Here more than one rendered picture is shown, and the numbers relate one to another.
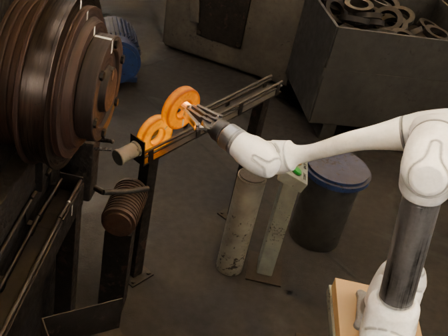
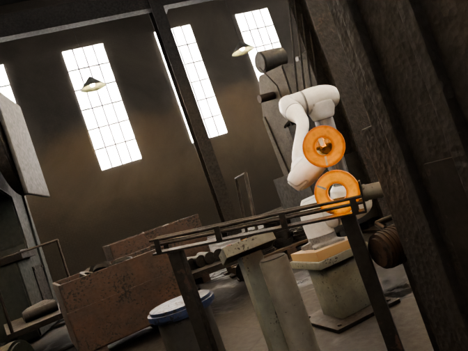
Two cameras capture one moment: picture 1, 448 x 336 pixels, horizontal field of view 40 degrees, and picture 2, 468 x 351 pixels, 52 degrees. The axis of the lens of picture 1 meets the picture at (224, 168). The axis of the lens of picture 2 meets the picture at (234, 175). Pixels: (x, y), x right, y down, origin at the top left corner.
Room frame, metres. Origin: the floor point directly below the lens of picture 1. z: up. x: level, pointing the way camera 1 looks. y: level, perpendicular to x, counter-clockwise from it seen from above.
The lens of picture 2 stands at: (2.71, 1.73, 0.82)
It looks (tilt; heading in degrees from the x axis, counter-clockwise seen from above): 2 degrees up; 251
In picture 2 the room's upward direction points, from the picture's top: 19 degrees counter-clockwise
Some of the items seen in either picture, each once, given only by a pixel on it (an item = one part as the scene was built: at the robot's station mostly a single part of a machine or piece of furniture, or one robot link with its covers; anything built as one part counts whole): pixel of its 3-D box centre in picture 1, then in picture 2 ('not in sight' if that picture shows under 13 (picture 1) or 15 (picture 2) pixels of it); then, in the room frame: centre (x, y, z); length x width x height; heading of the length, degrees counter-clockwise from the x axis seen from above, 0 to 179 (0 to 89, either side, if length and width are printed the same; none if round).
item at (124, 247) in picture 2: not in sight; (158, 260); (2.00, -3.88, 0.38); 1.03 x 0.83 x 0.75; 3
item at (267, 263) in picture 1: (279, 217); (267, 305); (2.08, -0.28, 0.31); 0.24 x 0.16 x 0.62; 0
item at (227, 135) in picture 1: (231, 139); not in sight; (1.68, 0.00, 0.88); 0.09 x 0.06 x 0.09; 145
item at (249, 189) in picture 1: (240, 223); (293, 317); (2.04, -0.12, 0.26); 0.12 x 0.12 x 0.52
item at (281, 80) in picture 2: not in sight; (309, 126); (-1.00, -4.88, 1.42); 1.43 x 1.22 x 2.85; 95
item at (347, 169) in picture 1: (325, 201); (194, 345); (2.40, -0.51, 0.22); 0.32 x 0.32 x 0.43
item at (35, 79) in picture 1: (65, 79); not in sight; (1.40, 0.46, 1.11); 0.47 x 0.06 x 0.47; 0
